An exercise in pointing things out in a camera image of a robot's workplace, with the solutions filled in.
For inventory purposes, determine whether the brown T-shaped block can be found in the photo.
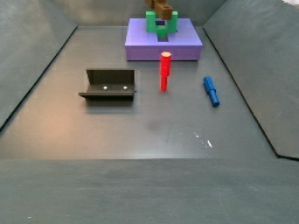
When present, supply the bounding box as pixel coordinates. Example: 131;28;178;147
144;0;174;20

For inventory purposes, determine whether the blue stepped peg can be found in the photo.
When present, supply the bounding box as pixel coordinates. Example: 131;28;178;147
203;76;221;107

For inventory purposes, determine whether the red hexagonal peg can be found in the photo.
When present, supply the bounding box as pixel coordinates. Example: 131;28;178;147
161;52;173;92

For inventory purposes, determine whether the purple base block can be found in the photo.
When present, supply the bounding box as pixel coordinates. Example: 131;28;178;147
126;18;203;61

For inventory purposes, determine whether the green U-shaped block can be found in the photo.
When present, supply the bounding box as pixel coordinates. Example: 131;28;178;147
146;11;179;42

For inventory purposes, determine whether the black angle bracket fixture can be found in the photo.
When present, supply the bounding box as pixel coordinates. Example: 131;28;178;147
79;68;136;100

